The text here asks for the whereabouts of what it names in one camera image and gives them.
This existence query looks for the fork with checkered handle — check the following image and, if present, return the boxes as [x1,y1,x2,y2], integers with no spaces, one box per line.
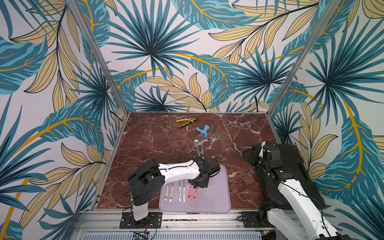
[200,142,205,159]

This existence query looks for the fork with pink handle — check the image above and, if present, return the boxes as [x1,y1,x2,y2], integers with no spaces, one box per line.
[193,188,199,201]

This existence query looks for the spoon with checkered handle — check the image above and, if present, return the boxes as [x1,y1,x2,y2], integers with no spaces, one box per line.
[194,139,201,158]

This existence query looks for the fork with white printed handle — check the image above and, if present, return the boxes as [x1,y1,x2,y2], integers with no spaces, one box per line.
[164,184,169,202]

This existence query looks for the spoon with white printed handle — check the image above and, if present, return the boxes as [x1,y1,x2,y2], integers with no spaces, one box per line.
[169,184,174,203]

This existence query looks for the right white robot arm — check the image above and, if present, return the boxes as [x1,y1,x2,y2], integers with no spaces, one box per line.
[238,142,350,240]

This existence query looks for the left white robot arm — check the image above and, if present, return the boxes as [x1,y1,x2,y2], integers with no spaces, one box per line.
[128,158,220,222]

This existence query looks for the black tool case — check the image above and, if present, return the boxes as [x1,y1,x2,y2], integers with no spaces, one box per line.
[260,145,325,210]

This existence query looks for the lilac placemat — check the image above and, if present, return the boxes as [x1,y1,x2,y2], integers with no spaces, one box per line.
[159,165,231,214]

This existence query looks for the yellow black pliers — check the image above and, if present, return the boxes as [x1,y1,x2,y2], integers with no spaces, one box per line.
[176,117,199,128]

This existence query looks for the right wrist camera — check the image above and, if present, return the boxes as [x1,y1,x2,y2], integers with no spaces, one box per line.
[260,141,281,161]

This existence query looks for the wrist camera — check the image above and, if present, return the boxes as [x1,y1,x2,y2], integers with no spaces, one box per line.
[207,158,220,178]
[260,141,281,161]

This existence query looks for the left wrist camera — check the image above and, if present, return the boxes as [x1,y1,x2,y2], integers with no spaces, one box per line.
[207,158,220,178]

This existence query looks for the blue hose nozzle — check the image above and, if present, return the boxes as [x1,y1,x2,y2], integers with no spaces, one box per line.
[196,125,210,138]

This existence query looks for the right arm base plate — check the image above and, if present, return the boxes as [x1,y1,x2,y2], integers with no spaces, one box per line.
[237,211,270,228]

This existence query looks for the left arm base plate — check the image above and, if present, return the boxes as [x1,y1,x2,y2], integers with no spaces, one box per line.
[119,212,163,229]

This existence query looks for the aluminium front rail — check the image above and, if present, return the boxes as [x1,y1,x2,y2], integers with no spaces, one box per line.
[71,209,286,240]

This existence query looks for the aluminium frame post right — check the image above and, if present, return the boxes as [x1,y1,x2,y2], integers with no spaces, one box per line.
[266,1,341,120]

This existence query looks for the aluminium frame post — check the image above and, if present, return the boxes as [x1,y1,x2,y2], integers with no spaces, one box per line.
[266,1,341,120]
[67,0,130,117]

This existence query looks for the aluminium frame post left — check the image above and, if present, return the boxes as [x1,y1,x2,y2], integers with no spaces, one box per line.
[67,0,130,117]

